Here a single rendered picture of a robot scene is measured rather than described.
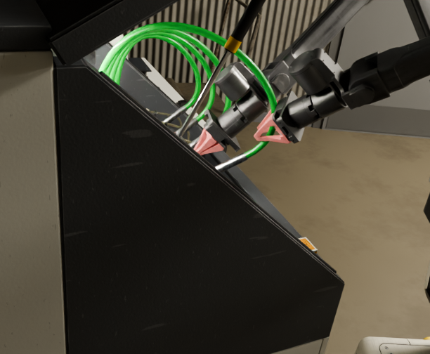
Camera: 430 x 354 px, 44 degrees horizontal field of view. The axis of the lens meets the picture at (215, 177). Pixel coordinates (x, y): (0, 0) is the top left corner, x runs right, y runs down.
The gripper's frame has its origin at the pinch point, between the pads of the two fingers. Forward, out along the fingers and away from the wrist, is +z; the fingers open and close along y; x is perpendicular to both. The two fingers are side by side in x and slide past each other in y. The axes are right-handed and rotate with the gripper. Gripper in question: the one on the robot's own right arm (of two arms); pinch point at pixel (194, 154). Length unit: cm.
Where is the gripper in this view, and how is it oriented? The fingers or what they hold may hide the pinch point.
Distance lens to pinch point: 122.9
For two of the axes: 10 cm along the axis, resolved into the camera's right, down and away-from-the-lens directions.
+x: 1.6, 5.2, -8.4
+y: -6.4, -5.9, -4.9
